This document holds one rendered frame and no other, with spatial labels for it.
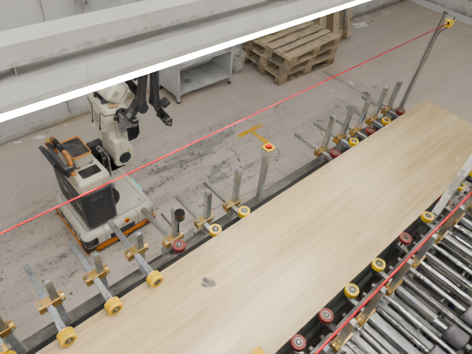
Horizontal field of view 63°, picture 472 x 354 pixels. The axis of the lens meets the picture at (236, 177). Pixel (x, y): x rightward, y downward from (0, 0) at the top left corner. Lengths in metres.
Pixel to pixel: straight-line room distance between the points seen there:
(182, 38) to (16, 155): 3.63
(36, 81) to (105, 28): 0.20
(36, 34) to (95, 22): 0.13
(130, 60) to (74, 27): 0.16
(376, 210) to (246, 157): 1.89
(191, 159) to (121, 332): 2.47
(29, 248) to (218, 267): 1.92
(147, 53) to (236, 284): 1.51
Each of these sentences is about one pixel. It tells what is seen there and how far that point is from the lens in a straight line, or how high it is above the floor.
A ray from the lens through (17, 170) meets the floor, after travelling 4.45.
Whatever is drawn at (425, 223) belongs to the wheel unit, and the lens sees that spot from 3.06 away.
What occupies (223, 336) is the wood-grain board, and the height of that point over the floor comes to 0.90.
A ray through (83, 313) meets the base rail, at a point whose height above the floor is 0.70.
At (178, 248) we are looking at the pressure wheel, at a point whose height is 0.91.
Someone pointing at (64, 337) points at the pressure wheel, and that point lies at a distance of 2.14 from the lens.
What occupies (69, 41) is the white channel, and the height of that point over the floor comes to 2.44.
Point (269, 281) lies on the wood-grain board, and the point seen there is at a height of 0.90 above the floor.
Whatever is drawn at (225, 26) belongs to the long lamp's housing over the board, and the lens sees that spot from 1.25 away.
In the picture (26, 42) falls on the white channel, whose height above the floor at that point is 2.46.
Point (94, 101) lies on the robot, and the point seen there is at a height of 1.23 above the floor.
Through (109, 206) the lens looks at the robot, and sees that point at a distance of 3.24.
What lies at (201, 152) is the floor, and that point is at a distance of 4.32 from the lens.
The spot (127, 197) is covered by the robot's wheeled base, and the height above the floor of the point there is 0.28.
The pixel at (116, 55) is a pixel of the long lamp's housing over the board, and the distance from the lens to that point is 1.07.
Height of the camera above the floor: 2.88
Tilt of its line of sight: 45 degrees down
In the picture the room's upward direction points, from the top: 7 degrees clockwise
